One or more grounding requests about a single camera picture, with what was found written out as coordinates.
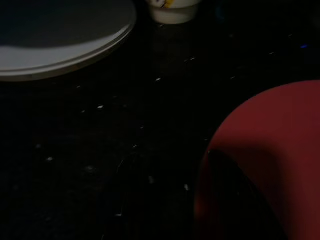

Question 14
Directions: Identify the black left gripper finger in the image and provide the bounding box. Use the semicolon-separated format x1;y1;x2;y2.
206;148;288;240

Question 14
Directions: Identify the pink plate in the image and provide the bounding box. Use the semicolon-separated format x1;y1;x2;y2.
193;79;320;240

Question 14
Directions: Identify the white printed cup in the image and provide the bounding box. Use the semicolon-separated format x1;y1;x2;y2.
146;0;202;25

